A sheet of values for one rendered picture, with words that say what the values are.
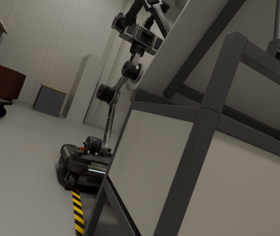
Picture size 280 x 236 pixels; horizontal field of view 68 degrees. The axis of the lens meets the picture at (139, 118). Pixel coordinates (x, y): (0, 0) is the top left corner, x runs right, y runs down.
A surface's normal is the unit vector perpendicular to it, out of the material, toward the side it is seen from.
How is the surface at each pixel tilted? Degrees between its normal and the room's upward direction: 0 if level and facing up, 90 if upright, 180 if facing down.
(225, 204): 90
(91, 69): 90
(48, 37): 90
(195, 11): 127
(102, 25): 90
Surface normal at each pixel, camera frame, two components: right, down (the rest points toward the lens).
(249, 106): 0.07, 0.65
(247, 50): 0.34, 0.11
